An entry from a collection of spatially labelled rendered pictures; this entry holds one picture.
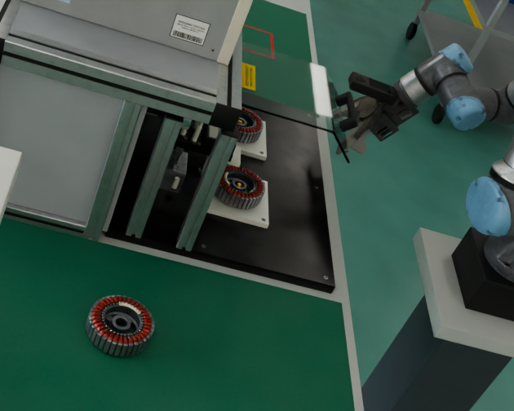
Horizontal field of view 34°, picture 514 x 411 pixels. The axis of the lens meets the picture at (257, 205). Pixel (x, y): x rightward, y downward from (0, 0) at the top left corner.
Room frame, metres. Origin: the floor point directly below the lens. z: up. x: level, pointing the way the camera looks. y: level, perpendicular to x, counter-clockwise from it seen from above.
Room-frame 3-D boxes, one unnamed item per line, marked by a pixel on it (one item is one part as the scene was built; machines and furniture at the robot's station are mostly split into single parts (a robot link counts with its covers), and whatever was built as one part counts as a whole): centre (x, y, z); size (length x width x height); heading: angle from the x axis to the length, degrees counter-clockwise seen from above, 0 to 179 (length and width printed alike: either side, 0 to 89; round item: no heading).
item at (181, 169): (1.43, 0.19, 0.80); 0.08 x 0.05 x 0.06; 16
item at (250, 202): (1.47, 0.05, 0.80); 0.11 x 0.11 x 0.04
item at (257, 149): (1.70, 0.12, 0.78); 0.15 x 0.15 x 0.01; 16
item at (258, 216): (1.47, 0.05, 0.78); 0.15 x 0.15 x 0.01; 16
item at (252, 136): (1.70, 0.12, 0.80); 0.11 x 0.11 x 0.04
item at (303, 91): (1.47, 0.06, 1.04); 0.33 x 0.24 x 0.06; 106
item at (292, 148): (1.58, 0.10, 0.76); 0.64 x 0.47 x 0.02; 16
